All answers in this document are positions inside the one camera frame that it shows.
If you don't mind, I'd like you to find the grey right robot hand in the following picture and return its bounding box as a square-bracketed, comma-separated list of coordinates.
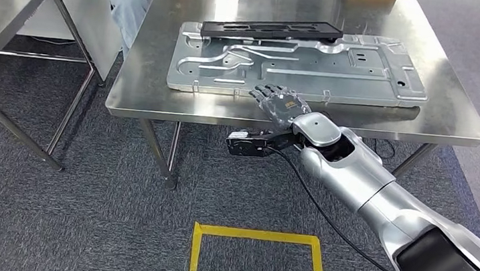
[245, 82, 315, 134]

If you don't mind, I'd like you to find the black plastic panel part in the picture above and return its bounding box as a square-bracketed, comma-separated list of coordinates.
[199, 9, 345, 54]

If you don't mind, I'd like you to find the steel workbench table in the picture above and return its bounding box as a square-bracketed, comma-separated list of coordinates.
[0, 0, 104, 176]
[96, 0, 480, 223]

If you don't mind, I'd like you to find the stamped metal sheet panel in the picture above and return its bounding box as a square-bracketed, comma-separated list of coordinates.
[165, 13, 434, 118]

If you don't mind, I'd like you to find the white desk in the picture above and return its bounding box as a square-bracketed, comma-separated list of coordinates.
[13, 0, 128, 83]

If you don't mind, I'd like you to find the black camera bracket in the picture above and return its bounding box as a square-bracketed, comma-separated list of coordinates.
[224, 124, 308, 164]

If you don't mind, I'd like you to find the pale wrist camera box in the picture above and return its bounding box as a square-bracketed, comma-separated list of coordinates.
[227, 128, 250, 142]

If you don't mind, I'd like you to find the black camera cable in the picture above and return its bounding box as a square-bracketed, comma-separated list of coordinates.
[253, 145, 408, 271]

